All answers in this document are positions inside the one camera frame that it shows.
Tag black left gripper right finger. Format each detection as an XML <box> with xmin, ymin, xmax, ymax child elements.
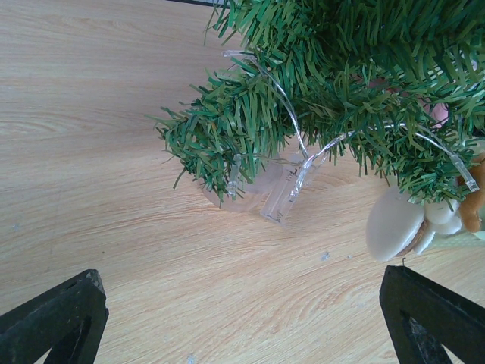
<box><xmin>379</xmin><ymin>265</ymin><xmax>484</xmax><ymax>363</ymax></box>

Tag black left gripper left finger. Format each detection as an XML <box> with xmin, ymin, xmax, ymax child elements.
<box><xmin>1</xmin><ymin>269</ymin><xmax>109</xmax><ymax>363</ymax></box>

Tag snowman ornament brown hat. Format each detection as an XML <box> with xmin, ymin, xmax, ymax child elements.
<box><xmin>365</xmin><ymin>153</ymin><xmax>484</xmax><ymax>262</ymax></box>

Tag clear led string lights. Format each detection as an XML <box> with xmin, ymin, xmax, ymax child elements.
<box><xmin>222</xmin><ymin>50</ymin><xmax>480</xmax><ymax>202</ymax></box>

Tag small green christmas tree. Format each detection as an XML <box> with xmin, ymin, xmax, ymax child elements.
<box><xmin>155</xmin><ymin>1</ymin><xmax>484</xmax><ymax>202</ymax></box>

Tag pink felt bow ornament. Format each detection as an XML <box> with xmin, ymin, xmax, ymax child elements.
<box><xmin>368</xmin><ymin>77</ymin><xmax>449</xmax><ymax>128</ymax></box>

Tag clear battery box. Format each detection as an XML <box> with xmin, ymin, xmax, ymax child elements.
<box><xmin>260</xmin><ymin>151</ymin><xmax>329</xmax><ymax>225</ymax></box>

